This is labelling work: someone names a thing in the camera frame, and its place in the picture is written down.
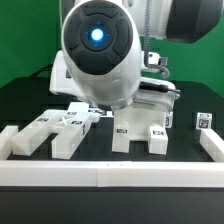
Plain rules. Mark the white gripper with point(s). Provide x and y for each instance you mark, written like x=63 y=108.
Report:
x=123 y=86

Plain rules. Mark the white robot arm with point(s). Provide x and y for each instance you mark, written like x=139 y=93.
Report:
x=102 y=57

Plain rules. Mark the white chair back piece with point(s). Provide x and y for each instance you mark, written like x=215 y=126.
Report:
x=70 y=128

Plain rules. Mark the white chair seat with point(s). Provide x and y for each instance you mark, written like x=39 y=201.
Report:
x=135 y=124

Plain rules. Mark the white sheet with tags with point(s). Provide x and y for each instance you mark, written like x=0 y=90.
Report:
x=84 y=107

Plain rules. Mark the white U-shaped fence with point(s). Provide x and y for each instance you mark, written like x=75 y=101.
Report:
x=105 y=174

